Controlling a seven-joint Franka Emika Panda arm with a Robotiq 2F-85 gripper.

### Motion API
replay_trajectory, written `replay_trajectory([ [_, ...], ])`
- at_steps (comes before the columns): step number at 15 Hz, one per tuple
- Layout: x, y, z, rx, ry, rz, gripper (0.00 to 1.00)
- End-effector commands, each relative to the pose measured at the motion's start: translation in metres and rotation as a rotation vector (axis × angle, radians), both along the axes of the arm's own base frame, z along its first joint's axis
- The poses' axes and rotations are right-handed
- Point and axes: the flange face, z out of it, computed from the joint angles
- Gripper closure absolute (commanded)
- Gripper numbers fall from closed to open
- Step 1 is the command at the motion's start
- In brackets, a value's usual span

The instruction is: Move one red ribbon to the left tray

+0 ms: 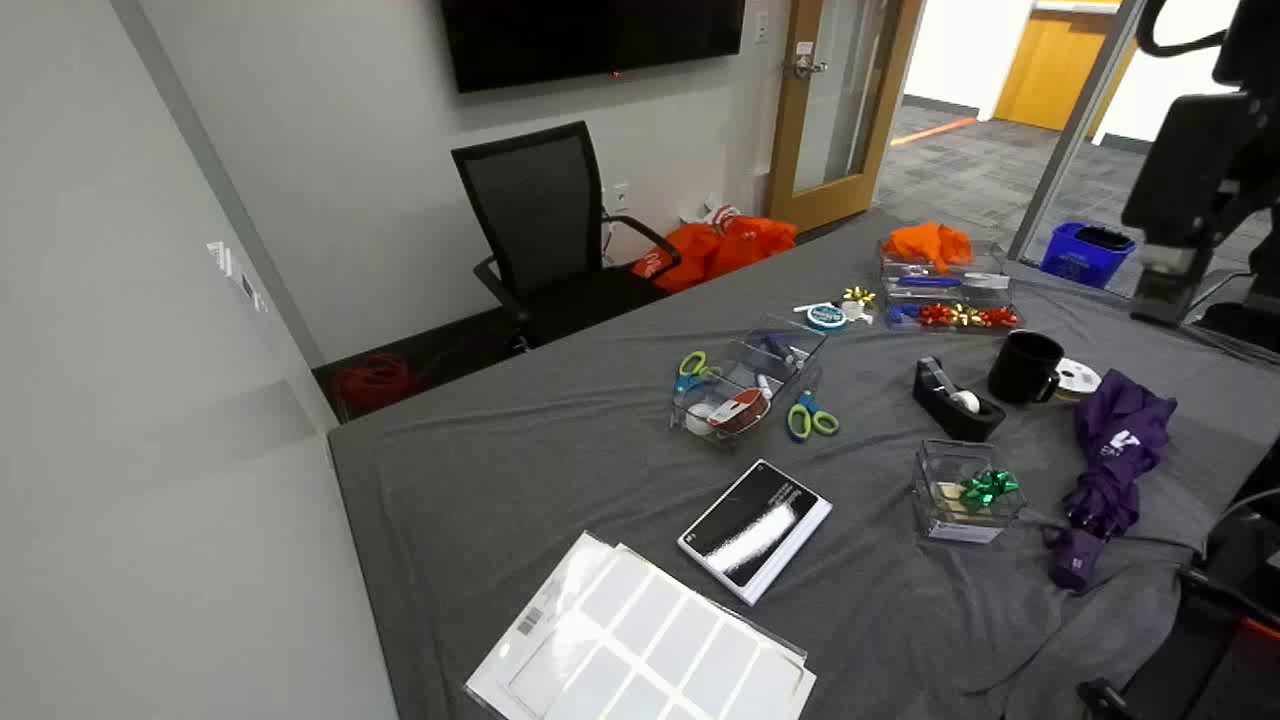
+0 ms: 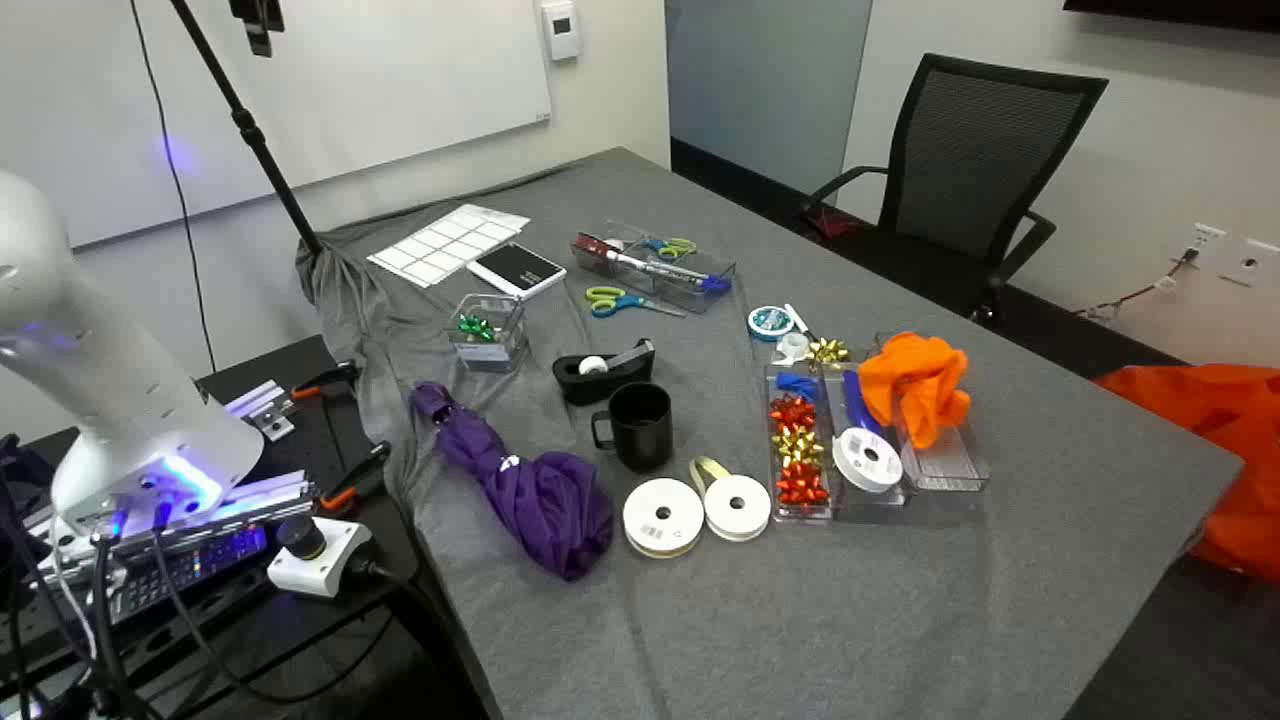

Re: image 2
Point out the red ribbon bow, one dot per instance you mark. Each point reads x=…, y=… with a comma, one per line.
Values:
x=800, y=486
x=795, y=414

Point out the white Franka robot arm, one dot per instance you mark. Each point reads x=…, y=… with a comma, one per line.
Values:
x=106, y=372

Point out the clear tray with pens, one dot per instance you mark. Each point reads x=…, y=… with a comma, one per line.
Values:
x=655, y=279

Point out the light blue ribbon spool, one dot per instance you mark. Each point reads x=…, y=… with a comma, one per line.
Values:
x=770, y=320

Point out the small clear plastic tray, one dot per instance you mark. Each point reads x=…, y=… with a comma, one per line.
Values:
x=486, y=354

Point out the blue ribbon bow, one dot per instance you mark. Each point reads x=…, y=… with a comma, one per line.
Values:
x=797, y=381

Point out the large white ribbon spool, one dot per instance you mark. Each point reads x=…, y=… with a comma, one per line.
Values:
x=661, y=518

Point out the green ribbon bow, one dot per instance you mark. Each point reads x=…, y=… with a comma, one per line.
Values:
x=474, y=329

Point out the small white ribbon spool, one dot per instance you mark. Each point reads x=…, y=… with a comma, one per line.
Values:
x=738, y=511

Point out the gold bow in tray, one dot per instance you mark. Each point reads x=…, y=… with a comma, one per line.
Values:
x=800, y=446

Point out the gold ribbon bow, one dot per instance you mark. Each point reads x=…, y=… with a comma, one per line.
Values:
x=830, y=354

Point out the blue ribbon strip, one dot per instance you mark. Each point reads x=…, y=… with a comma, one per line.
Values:
x=857, y=401

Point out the clear tray with bows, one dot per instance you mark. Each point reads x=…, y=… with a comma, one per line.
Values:
x=800, y=512

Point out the white spool with purple ribbon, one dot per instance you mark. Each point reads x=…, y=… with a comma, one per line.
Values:
x=870, y=461

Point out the clear tray with spool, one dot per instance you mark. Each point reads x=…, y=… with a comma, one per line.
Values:
x=864, y=500

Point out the clear tray under orange cloth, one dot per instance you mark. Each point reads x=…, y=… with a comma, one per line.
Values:
x=950, y=465

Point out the black tape dispenser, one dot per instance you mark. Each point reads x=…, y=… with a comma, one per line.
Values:
x=584, y=381

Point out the black mug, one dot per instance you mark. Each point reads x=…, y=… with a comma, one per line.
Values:
x=647, y=426

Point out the black tablet device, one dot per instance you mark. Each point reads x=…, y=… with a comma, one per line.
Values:
x=516, y=270

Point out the purple folded umbrella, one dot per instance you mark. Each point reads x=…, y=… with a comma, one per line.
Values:
x=545, y=505

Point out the white label sheets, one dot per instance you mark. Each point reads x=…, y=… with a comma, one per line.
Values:
x=447, y=244

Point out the orange tissue cloth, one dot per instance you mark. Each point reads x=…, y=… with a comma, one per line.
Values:
x=915, y=381

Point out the grey tablecloth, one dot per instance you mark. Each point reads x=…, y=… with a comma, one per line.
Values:
x=800, y=603

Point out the white emergency stop box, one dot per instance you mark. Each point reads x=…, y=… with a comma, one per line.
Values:
x=322, y=560

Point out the black mesh office chair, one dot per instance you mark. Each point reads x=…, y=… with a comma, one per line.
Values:
x=984, y=144

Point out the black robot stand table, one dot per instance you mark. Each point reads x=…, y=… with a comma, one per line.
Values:
x=333, y=652

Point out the orange bag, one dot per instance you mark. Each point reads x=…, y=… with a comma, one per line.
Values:
x=1232, y=443

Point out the white wall thermostat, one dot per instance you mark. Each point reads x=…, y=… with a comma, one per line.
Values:
x=561, y=27

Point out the silver metal bracket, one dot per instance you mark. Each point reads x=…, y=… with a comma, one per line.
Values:
x=263, y=404

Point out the black camera tripod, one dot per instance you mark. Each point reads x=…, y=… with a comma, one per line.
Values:
x=255, y=135

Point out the black camera on tripod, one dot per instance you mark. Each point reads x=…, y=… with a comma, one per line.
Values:
x=256, y=20

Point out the white wall outlet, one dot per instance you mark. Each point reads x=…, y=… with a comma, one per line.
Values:
x=1242, y=258

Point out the black wall television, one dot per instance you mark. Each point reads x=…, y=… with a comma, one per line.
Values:
x=1173, y=8

